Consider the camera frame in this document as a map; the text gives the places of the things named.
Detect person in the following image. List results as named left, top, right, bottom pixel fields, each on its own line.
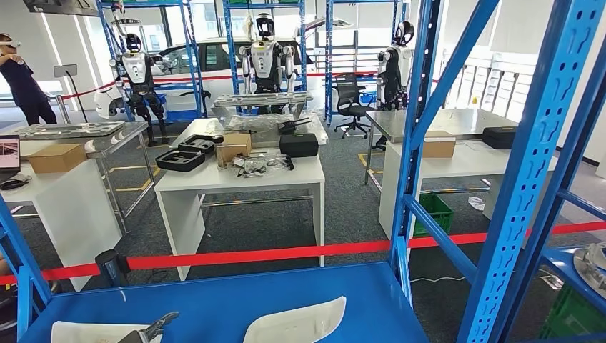
left=0, top=31, right=59, bottom=126

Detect white car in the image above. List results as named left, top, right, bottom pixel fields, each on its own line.
left=94, top=36, right=327, bottom=120

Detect black carrying case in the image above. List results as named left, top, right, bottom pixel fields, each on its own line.
left=482, top=126, right=520, bottom=151
left=279, top=133, right=319, bottom=159

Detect green plastic crate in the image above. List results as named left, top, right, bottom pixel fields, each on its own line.
left=538, top=283, right=606, bottom=341
left=412, top=192, right=455, bottom=239

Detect laptop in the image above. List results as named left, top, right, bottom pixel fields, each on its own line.
left=0, top=134, right=22, bottom=174

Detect black antenna device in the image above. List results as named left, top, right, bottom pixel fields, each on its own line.
left=277, top=116, right=314, bottom=135

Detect white floor cable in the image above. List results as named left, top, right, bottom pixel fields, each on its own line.
left=409, top=275, right=469, bottom=285

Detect silver parts table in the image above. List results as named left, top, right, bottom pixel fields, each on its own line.
left=213, top=91, right=315, bottom=119

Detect cardboard box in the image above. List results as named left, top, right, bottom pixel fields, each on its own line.
left=27, top=143, right=89, bottom=174
left=420, top=130, right=458, bottom=159
left=215, top=132, right=253, bottom=165

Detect white storage rack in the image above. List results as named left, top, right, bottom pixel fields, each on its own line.
left=442, top=51, right=538, bottom=125

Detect black foam tray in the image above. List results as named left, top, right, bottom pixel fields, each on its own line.
left=177, top=134, right=225, bottom=155
left=155, top=149, right=207, bottom=173

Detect blue metal shelf rack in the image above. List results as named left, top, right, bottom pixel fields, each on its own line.
left=0, top=0, right=597, bottom=343
left=221, top=0, right=307, bottom=116
left=96, top=0, right=209, bottom=121
left=324, top=0, right=409, bottom=125
left=492, top=42, right=606, bottom=343

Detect clear plastic bags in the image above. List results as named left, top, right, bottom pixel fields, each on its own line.
left=231, top=154, right=295, bottom=179

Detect black office chair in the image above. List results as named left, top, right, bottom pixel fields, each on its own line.
left=333, top=71, right=376, bottom=139

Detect black sign stand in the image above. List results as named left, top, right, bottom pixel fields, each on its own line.
left=53, top=64, right=90, bottom=124

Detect black belt stanchion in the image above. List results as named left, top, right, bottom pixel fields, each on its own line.
left=94, top=248, right=132, bottom=289

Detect floor socket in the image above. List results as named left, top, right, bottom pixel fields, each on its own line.
left=538, top=273, right=565, bottom=292

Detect white curved car part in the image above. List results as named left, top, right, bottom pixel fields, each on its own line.
left=50, top=320, right=164, bottom=343
left=242, top=295, right=348, bottom=343

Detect humanoid robot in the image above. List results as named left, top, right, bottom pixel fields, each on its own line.
left=238, top=12, right=297, bottom=116
left=107, top=33, right=172, bottom=146
left=374, top=21, right=417, bottom=151

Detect grey parts tray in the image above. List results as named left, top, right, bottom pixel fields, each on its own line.
left=13, top=121, right=127, bottom=139

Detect silver metal part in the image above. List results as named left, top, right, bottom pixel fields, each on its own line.
left=572, top=242, right=606, bottom=300

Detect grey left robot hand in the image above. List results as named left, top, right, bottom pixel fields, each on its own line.
left=118, top=311, right=181, bottom=343

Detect white desk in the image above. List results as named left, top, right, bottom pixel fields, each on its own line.
left=378, top=138, right=560, bottom=242
left=154, top=141, right=327, bottom=281
left=0, top=141, right=125, bottom=293
left=182, top=112, right=330, bottom=151

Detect clear plastic wrap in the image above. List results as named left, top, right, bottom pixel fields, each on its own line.
left=222, top=112, right=329, bottom=145

